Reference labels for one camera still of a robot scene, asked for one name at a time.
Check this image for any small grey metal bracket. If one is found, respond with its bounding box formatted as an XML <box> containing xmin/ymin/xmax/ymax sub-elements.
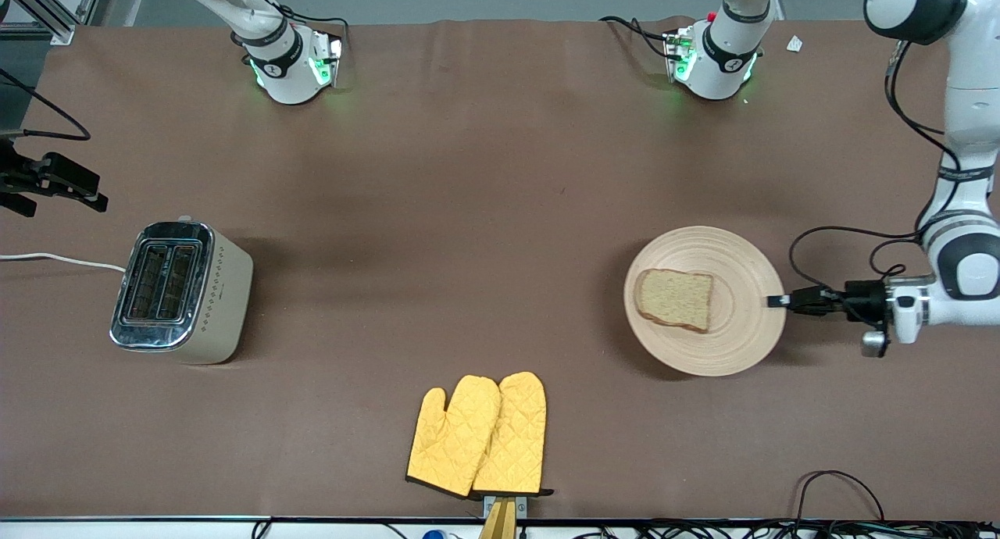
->
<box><xmin>483</xmin><ymin>494</ymin><xmax>529</xmax><ymax>521</ymax></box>

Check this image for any round wooden plate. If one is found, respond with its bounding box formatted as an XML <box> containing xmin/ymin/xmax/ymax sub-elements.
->
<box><xmin>623</xmin><ymin>226</ymin><xmax>787</xmax><ymax>378</ymax></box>

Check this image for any aluminium frame profile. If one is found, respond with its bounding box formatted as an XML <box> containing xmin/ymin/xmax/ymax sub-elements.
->
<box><xmin>0</xmin><ymin>0</ymin><xmax>107</xmax><ymax>47</ymax></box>

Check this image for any looped thin black cable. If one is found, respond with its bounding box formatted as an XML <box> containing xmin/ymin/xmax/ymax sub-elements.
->
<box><xmin>795</xmin><ymin>469</ymin><xmax>887</xmax><ymax>523</ymax></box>

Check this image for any wooden stick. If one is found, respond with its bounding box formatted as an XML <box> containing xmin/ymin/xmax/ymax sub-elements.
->
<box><xmin>478</xmin><ymin>498</ymin><xmax>518</xmax><ymax>539</ymax></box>

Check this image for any black right arm base cable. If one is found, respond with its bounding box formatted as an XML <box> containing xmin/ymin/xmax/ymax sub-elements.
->
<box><xmin>230</xmin><ymin>0</ymin><xmax>351</xmax><ymax>65</ymax></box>

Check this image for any black left arm base cable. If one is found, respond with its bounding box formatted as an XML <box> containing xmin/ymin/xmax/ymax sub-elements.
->
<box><xmin>598</xmin><ymin>15</ymin><xmax>675</xmax><ymax>61</ymax></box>

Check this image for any white toaster power cable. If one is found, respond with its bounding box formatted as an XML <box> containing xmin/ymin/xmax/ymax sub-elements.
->
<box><xmin>0</xmin><ymin>252</ymin><xmax>128</xmax><ymax>275</ymax></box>

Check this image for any black cable bundle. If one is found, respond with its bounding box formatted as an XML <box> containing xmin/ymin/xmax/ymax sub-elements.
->
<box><xmin>570</xmin><ymin>519</ymin><xmax>1000</xmax><ymax>539</ymax></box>

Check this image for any brown table cover sheet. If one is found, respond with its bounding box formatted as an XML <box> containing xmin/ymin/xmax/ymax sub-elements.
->
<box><xmin>0</xmin><ymin>16</ymin><xmax>1000</xmax><ymax>523</ymax></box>

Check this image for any black arm base cable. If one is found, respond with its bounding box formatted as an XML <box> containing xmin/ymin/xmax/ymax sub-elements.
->
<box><xmin>598</xmin><ymin>15</ymin><xmax>675</xmax><ymax>61</ymax></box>
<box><xmin>230</xmin><ymin>0</ymin><xmax>351</xmax><ymax>65</ymax></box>

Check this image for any beige and chrome toaster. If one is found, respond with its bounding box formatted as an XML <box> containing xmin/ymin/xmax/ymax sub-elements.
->
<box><xmin>109</xmin><ymin>219</ymin><xmax>255</xmax><ymax>366</ymax></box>

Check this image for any yellow quilted oven mitt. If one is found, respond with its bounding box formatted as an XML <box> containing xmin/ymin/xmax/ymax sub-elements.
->
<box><xmin>471</xmin><ymin>371</ymin><xmax>555</xmax><ymax>498</ymax></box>
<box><xmin>405</xmin><ymin>375</ymin><xmax>502</xmax><ymax>499</ymax></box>

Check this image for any brown toast slice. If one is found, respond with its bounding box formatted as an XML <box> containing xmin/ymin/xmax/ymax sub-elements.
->
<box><xmin>633</xmin><ymin>268</ymin><xmax>716</xmax><ymax>334</ymax></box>

